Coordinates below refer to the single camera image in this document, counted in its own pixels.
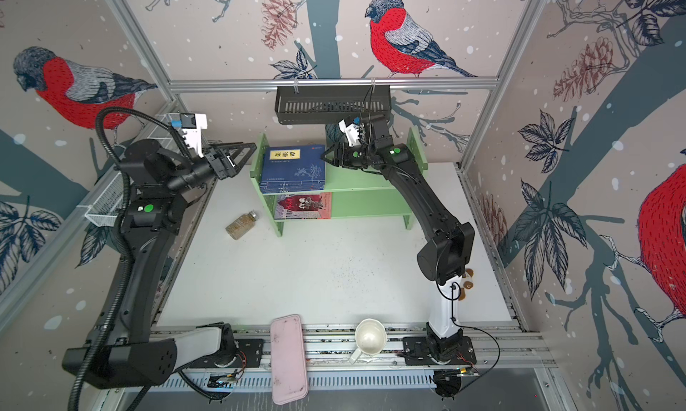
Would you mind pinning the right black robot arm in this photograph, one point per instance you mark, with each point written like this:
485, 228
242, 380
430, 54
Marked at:
368, 146

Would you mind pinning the blue book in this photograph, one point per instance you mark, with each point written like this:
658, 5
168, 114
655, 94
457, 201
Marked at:
293, 169

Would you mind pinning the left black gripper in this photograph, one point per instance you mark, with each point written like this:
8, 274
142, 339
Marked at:
228, 169

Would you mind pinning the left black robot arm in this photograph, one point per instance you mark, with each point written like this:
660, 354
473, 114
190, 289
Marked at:
119, 351

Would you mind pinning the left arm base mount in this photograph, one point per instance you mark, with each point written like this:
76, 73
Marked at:
243, 354

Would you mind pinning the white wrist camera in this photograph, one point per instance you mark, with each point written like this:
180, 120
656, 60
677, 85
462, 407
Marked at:
352, 130
191, 126

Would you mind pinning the white ceramic mug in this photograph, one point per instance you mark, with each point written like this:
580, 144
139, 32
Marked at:
370, 338

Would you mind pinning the brown bear plush keychain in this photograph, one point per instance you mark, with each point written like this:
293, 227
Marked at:
467, 279

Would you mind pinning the green wooden two-tier shelf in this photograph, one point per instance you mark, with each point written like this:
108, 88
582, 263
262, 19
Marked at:
354, 194

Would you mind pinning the red pink Hamlet book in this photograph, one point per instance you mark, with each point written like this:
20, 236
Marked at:
303, 206

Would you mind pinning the dark grey hanging basket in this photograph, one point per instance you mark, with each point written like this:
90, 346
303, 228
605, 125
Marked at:
331, 104

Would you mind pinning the pink pencil case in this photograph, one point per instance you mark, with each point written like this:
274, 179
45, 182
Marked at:
288, 363

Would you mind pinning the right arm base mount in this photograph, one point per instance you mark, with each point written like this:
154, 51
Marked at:
428, 351

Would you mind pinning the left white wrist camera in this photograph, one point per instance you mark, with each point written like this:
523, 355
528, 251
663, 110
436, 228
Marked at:
191, 126

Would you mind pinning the glass spice jar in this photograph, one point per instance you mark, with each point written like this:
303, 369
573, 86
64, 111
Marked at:
242, 225

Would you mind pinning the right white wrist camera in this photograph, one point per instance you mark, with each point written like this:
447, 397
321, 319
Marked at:
352, 130

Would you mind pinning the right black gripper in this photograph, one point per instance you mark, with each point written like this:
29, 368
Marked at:
347, 161

